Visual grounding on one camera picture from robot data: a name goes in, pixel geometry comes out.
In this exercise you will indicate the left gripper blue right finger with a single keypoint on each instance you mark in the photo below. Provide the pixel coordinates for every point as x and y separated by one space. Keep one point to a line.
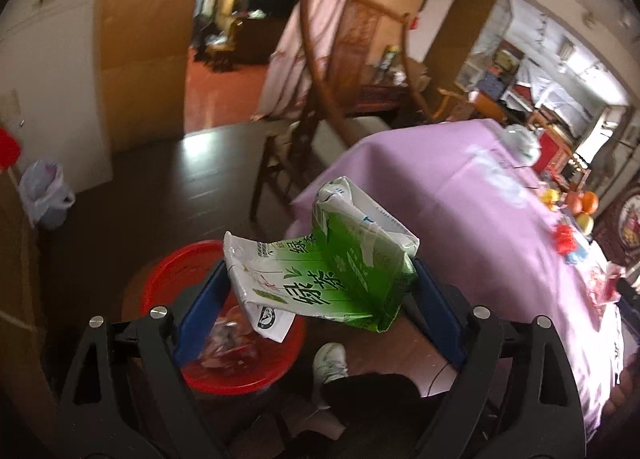
514 395

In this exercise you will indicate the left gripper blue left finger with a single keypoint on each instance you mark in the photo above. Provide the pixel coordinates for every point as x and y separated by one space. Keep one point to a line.
97 413

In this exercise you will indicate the red snack wrapper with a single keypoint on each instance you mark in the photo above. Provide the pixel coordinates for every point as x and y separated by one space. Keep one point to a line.
231 344

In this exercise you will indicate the yellow foam fruit net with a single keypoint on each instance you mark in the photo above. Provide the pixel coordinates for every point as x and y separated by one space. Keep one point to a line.
550 197

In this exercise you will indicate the green tea package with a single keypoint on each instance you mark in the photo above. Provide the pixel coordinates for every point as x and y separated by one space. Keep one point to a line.
354 267

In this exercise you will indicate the cardboard box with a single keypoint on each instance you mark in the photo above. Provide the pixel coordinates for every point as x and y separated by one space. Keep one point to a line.
23 326

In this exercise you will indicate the red plastic waste basket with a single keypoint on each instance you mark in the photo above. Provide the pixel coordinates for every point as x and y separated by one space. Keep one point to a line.
184 271

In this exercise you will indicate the red foam net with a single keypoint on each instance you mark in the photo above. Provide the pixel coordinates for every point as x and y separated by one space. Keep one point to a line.
564 239

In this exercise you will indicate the yellow pear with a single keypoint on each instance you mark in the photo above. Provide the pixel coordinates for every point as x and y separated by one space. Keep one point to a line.
585 222

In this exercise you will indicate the white shoe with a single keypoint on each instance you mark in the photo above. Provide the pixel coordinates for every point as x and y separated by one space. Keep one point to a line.
329 364

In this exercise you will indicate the purple tablecloth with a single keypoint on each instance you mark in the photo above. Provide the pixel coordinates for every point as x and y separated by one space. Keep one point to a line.
483 229

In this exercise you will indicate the red apple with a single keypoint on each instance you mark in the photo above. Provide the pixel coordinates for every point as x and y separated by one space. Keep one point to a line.
573 201

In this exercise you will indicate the orange fruit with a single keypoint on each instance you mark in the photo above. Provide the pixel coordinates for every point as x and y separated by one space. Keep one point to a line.
590 203

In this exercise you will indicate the bin with white bag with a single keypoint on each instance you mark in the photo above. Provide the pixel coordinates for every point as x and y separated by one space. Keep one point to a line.
45 195

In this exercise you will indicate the red white box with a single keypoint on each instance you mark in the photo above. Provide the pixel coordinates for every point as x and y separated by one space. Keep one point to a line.
550 147

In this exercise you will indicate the celadon lidded jar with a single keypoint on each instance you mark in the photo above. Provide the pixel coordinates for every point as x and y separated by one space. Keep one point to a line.
522 144

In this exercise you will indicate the white storage cabinet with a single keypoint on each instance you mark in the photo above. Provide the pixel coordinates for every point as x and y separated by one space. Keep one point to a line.
50 88

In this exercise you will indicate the pink floral curtain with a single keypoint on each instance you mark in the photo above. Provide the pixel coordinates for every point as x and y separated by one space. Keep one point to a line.
287 79

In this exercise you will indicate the tall wooden display cabinet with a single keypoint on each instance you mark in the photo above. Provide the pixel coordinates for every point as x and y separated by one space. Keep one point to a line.
465 44

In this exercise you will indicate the wooden armchair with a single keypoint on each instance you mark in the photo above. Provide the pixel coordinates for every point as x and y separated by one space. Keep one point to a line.
334 102

